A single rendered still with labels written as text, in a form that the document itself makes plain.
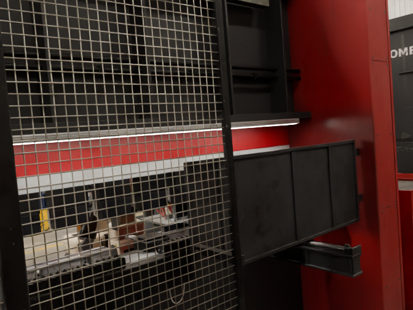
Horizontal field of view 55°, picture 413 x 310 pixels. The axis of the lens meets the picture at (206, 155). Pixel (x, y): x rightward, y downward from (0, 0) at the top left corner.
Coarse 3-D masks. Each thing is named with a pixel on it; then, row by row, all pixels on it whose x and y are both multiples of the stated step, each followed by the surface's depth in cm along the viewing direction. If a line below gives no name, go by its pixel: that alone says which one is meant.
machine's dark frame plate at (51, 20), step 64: (0, 0) 142; (64, 0) 157; (128, 0) 174; (192, 0) 198; (256, 0) 213; (64, 64) 157; (192, 64) 189; (256, 64) 227; (64, 128) 144; (128, 128) 161
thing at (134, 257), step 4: (140, 252) 159; (144, 252) 159; (152, 252) 158; (156, 252) 157; (124, 256) 155; (128, 256) 155; (132, 256) 154; (136, 256) 154; (140, 256) 153; (144, 256) 153; (148, 256) 153; (128, 260) 150; (132, 260) 150; (136, 260) 149
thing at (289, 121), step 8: (272, 120) 213; (280, 120) 217; (288, 120) 222; (296, 120) 226; (136, 128) 160; (176, 128) 173; (184, 128) 176; (192, 128) 179; (200, 128) 182; (232, 128) 197; (16, 136) 132; (24, 136) 133; (32, 136) 135; (40, 136) 137; (48, 136) 138; (56, 136) 140; (64, 136) 142; (72, 136) 144; (80, 136) 146; (112, 136) 154; (120, 136) 156
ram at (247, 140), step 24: (24, 144) 152; (48, 144) 158; (72, 144) 164; (96, 144) 171; (144, 144) 186; (168, 144) 195; (192, 144) 204; (240, 144) 226; (264, 144) 239; (288, 144) 253; (24, 168) 152; (48, 168) 158; (120, 168) 178; (144, 168) 186; (24, 192) 152
